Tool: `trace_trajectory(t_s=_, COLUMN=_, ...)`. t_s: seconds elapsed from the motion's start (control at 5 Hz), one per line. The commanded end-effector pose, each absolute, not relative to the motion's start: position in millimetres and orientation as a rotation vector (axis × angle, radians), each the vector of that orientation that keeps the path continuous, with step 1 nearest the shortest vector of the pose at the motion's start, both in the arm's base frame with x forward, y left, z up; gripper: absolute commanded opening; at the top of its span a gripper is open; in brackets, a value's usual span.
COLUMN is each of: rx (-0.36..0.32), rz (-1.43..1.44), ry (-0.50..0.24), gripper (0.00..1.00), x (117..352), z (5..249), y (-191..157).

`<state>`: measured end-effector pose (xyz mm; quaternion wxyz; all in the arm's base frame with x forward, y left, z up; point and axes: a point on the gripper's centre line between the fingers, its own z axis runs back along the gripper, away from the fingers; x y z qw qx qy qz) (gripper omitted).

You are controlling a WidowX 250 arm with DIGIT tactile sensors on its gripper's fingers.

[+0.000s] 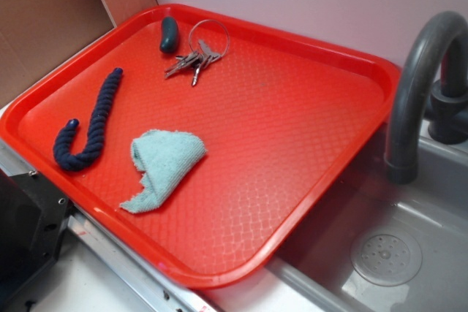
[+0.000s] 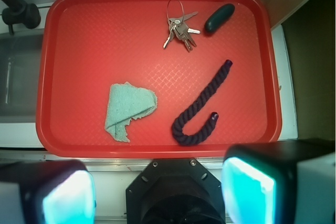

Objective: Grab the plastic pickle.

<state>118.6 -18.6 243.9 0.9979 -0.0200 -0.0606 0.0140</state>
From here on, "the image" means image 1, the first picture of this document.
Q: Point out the grey curved faucet spout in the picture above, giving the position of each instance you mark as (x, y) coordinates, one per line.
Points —
(444, 36)

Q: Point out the grey plastic sink basin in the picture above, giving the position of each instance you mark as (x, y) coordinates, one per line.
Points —
(371, 245)

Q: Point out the dark green plastic pickle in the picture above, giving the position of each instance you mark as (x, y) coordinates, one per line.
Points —
(169, 40)

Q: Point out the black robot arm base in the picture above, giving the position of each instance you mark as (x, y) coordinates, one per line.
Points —
(34, 215)

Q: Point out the dark grey faucet handle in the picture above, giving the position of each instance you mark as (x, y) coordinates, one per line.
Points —
(448, 102)

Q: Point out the brown cardboard panel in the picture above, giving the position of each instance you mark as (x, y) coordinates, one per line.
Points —
(37, 36)

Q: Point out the silver key bunch on ring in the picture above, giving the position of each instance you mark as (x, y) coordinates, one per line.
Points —
(201, 54)

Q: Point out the light blue folded cloth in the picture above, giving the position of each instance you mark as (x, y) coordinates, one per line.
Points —
(163, 158)

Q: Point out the red plastic tray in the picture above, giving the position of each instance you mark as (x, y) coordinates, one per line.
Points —
(280, 116)

